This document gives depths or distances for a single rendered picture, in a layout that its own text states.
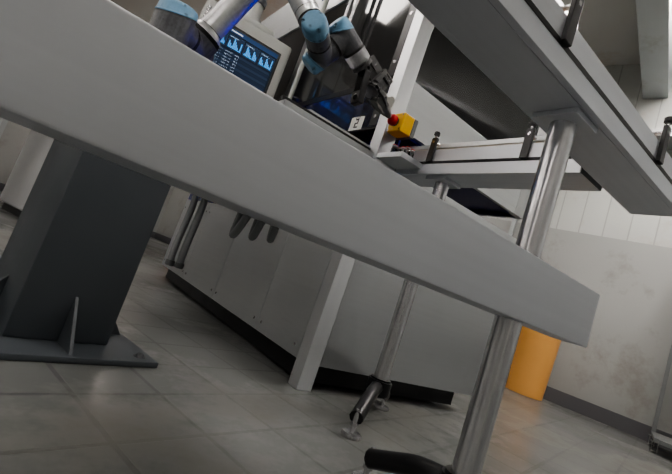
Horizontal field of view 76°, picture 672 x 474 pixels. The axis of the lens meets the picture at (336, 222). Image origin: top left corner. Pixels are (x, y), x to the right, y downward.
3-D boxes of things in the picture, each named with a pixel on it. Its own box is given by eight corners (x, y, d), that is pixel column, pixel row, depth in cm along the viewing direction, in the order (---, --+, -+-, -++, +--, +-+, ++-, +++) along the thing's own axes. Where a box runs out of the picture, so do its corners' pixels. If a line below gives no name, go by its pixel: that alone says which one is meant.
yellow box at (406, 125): (399, 140, 160) (404, 123, 161) (412, 139, 154) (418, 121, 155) (385, 131, 155) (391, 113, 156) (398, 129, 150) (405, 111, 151)
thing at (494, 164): (390, 172, 161) (403, 134, 163) (417, 188, 170) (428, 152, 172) (578, 170, 105) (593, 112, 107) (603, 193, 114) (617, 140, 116)
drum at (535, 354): (551, 403, 375) (569, 335, 383) (538, 402, 347) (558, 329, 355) (507, 384, 402) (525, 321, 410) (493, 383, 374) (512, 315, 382)
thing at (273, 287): (270, 306, 370) (304, 211, 381) (466, 414, 202) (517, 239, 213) (156, 275, 314) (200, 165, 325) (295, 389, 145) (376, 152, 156)
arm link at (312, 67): (296, 45, 131) (324, 23, 131) (302, 64, 142) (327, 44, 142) (312, 63, 129) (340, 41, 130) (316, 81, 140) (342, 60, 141)
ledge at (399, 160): (401, 173, 164) (403, 168, 164) (426, 172, 153) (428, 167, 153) (376, 157, 156) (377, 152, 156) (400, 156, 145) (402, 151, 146)
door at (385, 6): (333, 95, 202) (372, -13, 210) (395, 77, 167) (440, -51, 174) (332, 94, 202) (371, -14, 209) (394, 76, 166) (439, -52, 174)
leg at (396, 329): (375, 393, 146) (441, 185, 156) (393, 404, 139) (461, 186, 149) (356, 390, 141) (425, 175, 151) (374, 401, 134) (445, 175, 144)
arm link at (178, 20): (135, 26, 123) (153, -15, 124) (158, 52, 136) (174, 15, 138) (172, 36, 121) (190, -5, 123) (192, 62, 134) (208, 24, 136)
